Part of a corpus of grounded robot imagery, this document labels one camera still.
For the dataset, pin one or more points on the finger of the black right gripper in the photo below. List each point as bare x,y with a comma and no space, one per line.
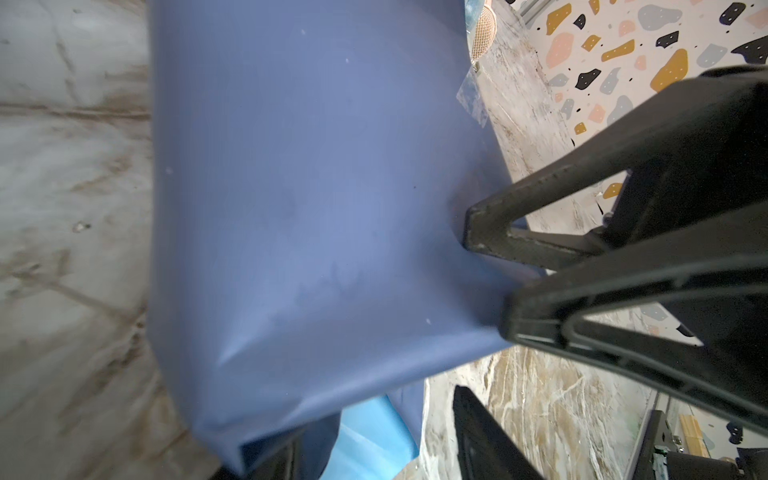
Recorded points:
684,313
693,151

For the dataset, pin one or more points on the beige microphone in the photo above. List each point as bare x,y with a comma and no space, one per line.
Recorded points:
482,27

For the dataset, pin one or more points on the blue wrapping paper sheet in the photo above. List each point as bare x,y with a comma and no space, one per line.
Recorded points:
313,168

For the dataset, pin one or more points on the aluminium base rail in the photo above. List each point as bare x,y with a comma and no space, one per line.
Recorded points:
660,450

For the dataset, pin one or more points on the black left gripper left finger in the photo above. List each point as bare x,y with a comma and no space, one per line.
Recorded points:
276,457

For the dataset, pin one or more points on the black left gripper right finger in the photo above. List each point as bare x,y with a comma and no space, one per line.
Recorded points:
485,451

